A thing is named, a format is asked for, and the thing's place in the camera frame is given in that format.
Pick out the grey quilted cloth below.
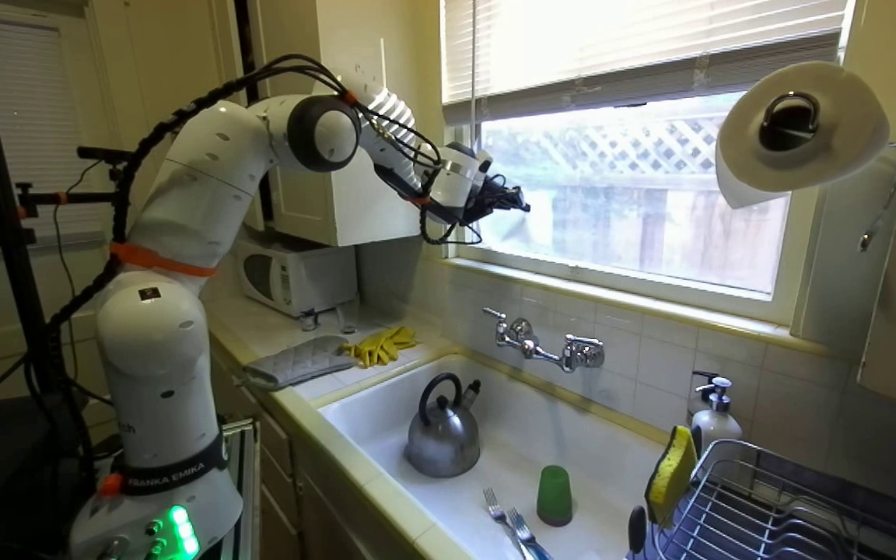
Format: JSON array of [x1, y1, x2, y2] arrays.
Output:
[[241, 329, 361, 393]]

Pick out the white paper towel roll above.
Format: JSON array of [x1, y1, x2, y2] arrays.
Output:
[[712, 56, 896, 213]]

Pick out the soap pump dispenser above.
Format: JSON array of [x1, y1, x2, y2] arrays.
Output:
[[685, 366, 746, 461]]

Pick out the white window blinds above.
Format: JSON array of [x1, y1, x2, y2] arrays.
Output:
[[436, 0, 856, 126]]

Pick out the blue handled utensil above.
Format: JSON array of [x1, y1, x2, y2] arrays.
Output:
[[503, 505, 553, 560]]

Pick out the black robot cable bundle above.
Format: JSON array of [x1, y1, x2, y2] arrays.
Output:
[[37, 50, 488, 418]]

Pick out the grey metal kettle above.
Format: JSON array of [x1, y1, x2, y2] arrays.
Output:
[[401, 370, 488, 483]]

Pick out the paper towel holder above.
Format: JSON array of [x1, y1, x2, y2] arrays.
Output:
[[756, 58, 896, 254]]

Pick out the orange strap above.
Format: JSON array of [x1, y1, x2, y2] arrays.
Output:
[[106, 240, 219, 281]]

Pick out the white wall cabinet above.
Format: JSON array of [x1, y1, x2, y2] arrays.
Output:
[[237, 41, 434, 253]]

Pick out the kitchen window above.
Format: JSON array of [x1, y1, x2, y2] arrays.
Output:
[[444, 90, 827, 328]]

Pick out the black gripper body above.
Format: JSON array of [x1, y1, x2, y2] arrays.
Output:
[[460, 170, 510, 226]]

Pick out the silver metal fork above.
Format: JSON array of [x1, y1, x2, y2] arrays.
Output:
[[478, 484, 527, 560]]

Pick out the metal wire dish rack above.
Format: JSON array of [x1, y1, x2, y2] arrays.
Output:
[[638, 434, 896, 560]]

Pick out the white kitchen sink basin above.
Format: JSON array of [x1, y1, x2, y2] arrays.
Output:
[[316, 352, 682, 560]]

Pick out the chrome wall faucet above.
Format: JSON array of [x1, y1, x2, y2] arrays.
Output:
[[478, 301, 610, 377]]

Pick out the yellow sponge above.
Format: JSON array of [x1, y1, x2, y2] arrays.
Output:
[[640, 420, 699, 529]]

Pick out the clear drinking glass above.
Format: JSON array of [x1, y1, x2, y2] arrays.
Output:
[[326, 301, 359, 337]]

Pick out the white toaster oven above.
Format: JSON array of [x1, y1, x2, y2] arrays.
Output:
[[237, 240, 363, 324]]

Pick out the yellow rubber gloves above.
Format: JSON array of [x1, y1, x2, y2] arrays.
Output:
[[337, 322, 423, 374]]

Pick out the green plastic cup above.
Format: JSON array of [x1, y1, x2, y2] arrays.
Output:
[[531, 461, 580, 529]]

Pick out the cream base cabinets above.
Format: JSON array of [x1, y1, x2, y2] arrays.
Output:
[[210, 339, 426, 560]]

